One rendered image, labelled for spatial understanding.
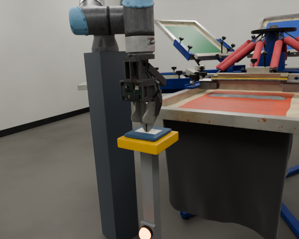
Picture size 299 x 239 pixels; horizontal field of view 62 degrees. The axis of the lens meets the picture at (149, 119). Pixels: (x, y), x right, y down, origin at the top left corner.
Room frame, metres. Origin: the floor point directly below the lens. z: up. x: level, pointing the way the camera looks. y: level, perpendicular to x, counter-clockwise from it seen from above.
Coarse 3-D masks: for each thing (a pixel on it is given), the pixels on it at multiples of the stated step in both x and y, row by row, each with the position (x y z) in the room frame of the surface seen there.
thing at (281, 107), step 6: (282, 96) 1.17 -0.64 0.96; (288, 96) 1.17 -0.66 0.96; (276, 102) 1.04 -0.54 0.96; (282, 102) 1.03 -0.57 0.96; (288, 102) 1.03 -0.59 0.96; (276, 108) 0.93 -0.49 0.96; (282, 108) 0.93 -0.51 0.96; (288, 108) 0.92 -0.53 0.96; (270, 114) 0.84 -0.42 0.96; (276, 114) 0.84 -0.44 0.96; (282, 114) 0.84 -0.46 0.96
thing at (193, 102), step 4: (212, 92) 1.38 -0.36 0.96; (216, 92) 1.37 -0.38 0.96; (220, 92) 1.37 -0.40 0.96; (224, 92) 1.36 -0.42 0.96; (228, 92) 1.36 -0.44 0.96; (232, 92) 1.35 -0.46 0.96; (236, 92) 1.35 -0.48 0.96; (240, 92) 1.34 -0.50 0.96; (244, 92) 1.33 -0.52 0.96; (248, 92) 1.33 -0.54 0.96; (204, 96) 1.27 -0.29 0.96; (208, 96) 1.26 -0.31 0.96; (192, 100) 1.18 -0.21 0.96; (196, 100) 1.17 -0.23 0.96; (200, 100) 1.17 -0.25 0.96; (204, 100) 1.16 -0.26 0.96; (184, 104) 1.08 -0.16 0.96; (188, 104) 1.08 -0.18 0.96; (192, 104) 1.08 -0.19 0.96
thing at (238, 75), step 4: (220, 76) 1.33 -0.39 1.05; (224, 76) 1.32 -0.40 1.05; (228, 76) 1.31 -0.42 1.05; (232, 76) 1.30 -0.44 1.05; (236, 76) 1.29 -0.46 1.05; (240, 76) 1.28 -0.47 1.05; (244, 76) 1.27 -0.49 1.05; (248, 76) 1.26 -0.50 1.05; (252, 76) 1.25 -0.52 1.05; (256, 76) 1.24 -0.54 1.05; (260, 76) 1.23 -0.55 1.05; (264, 76) 1.22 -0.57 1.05; (268, 76) 1.21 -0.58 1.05; (272, 76) 1.20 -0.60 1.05; (276, 76) 1.19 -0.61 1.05; (260, 84) 1.23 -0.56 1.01; (264, 84) 1.22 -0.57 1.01; (268, 84) 1.21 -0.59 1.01; (272, 84) 1.20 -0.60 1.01; (276, 84) 1.19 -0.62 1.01
